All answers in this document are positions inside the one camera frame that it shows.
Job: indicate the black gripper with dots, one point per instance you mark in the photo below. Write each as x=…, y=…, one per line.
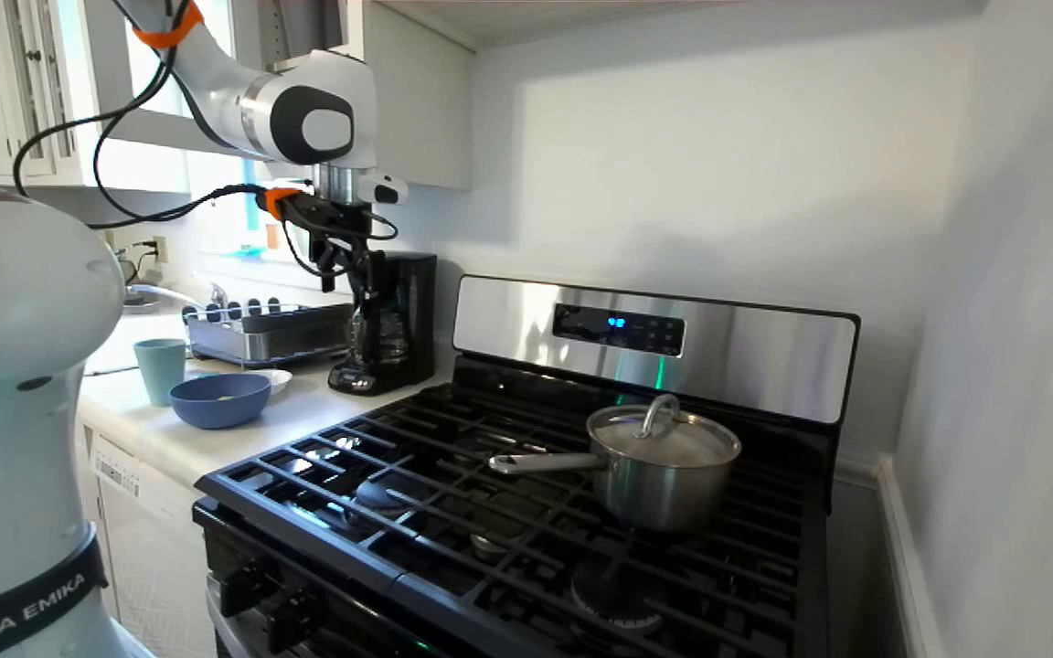
x=339, y=234

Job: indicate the white base cabinet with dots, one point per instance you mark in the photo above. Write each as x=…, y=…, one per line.
x=155, y=552

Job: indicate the teal cup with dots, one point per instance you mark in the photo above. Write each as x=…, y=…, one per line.
x=161, y=366

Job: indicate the silver pot with lid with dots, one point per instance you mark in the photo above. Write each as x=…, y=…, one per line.
x=651, y=467

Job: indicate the black gas stove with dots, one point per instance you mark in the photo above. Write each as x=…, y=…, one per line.
x=389, y=535

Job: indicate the black coffee maker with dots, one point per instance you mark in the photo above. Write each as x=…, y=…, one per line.
x=394, y=324

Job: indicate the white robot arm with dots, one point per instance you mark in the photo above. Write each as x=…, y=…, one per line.
x=316, y=112

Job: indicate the white wall cabinet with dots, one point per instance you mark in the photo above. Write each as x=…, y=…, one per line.
x=77, y=55

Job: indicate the blue bowl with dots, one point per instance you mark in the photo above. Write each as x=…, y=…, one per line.
x=222, y=400

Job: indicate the metal dish drying rack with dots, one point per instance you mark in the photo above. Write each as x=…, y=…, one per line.
x=266, y=329

